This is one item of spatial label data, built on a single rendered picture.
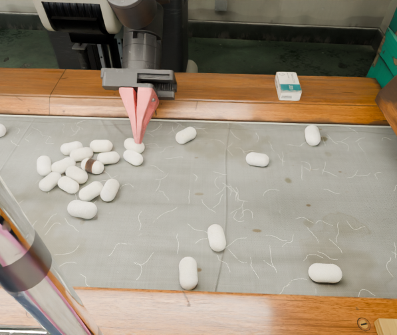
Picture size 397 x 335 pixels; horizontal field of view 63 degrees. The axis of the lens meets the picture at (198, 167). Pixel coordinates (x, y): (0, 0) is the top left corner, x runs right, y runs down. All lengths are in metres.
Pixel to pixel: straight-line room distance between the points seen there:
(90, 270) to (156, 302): 0.10
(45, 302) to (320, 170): 0.41
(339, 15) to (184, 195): 2.30
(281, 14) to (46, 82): 2.08
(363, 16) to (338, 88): 2.06
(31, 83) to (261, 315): 0.53
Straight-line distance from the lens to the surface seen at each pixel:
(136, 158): 0.47
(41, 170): 0.50
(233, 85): 0.60
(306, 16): 2.58
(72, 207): 0.43
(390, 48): 0.70
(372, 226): 0.47
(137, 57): 0.48
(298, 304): 0.36
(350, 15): 2.66
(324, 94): 0.62
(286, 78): 0.60
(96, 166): 0.47
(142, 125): 0.47
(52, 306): 0.18
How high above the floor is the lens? 1.09
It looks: 47 degrees down
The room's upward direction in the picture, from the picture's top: 1 degrees clockwise
